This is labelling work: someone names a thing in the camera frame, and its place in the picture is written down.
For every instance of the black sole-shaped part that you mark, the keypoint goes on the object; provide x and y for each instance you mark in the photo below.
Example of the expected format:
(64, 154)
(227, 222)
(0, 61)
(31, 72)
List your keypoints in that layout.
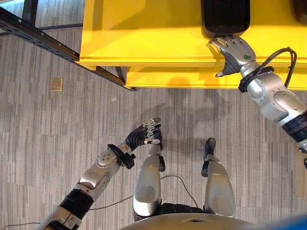
(225, 16)

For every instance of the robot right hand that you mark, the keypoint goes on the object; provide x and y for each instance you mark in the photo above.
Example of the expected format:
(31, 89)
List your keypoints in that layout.
(239, 51)

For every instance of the robot leg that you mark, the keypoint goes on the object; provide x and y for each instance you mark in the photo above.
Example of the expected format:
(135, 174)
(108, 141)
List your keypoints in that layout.
(147, 187)
(219, 187)

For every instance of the robot right leg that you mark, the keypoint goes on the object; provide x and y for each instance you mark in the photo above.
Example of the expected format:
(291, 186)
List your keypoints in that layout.
(219, 187)

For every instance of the brass floor plate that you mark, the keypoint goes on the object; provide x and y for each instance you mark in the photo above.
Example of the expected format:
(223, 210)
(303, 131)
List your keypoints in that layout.
(56, 84)

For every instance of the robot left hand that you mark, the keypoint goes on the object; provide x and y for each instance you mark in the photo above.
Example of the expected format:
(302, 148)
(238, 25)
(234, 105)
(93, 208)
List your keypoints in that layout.
(137, 137)

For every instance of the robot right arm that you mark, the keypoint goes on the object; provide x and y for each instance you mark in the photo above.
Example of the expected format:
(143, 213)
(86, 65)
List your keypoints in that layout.
(273, 93)

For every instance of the robot left leg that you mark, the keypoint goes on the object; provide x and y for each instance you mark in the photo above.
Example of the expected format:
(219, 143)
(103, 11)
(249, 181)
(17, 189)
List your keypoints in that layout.
(147, 187)

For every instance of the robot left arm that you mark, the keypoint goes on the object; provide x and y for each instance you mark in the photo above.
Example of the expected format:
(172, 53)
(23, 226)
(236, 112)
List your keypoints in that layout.
(96, 177)

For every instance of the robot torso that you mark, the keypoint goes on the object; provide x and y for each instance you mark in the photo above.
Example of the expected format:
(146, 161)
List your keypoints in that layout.
(192, 221)

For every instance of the black metal rack frame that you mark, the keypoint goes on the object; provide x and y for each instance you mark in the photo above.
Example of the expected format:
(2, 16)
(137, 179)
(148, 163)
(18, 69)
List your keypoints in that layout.
(36, 36)

